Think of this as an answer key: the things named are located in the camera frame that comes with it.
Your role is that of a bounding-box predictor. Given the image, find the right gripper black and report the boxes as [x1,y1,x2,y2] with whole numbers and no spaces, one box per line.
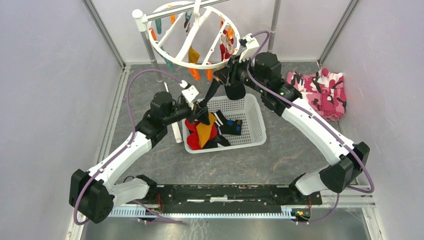
[214,52,267,94]

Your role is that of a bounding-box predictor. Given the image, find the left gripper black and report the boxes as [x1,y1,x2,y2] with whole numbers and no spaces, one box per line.
[163,100,208,126]

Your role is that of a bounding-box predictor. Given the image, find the black ankle sock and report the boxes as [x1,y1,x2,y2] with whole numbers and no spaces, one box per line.
[198,78,247,110]

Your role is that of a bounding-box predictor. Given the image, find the black sock white stripes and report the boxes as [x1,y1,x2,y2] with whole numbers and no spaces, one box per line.
[211,110,230,135]

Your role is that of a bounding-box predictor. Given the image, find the black sock blue accents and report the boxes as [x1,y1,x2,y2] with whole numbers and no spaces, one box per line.
[220,119,243,136]

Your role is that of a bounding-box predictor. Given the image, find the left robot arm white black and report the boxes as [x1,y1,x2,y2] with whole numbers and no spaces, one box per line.
[69,89,204,226]

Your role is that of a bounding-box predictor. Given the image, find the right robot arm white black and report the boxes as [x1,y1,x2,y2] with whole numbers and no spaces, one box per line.
[213,52,375,204]

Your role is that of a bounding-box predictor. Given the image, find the white round sock hanger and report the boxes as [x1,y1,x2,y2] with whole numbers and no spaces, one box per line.
[132,0,241,70]

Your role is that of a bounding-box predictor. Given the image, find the white plastic perforated basket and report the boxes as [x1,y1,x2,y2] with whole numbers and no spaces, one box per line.
[181,93,267,154]

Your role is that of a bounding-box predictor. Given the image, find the orange clothes peg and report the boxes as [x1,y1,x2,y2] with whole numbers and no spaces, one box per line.
[205,68,214,82]
[188,68,200,82]

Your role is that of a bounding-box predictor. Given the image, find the red snowflake christmas sock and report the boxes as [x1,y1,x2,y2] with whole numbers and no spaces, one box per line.
[219,26,235,61]

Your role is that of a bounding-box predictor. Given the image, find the mustard yellow striped sock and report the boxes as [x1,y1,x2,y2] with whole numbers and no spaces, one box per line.
[187,46,200,64]

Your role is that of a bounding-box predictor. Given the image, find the teal clothes peg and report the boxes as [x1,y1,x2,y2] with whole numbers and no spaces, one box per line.
[160,46,175,72]

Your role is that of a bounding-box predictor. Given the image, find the pink camouflage garment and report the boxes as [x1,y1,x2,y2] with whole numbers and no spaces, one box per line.
[286,68,347,122]

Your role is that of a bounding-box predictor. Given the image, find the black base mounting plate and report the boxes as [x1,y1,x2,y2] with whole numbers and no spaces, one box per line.
[141,184,323,214]

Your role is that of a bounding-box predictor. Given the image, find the white metal drying rack stand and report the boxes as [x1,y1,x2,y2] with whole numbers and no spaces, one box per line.
[131,0,282,144]

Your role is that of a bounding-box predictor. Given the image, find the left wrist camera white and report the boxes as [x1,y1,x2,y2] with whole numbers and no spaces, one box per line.
[179,80,200,110]

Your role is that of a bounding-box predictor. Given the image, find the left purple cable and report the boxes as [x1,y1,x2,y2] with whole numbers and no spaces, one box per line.
[72,68,186,227]

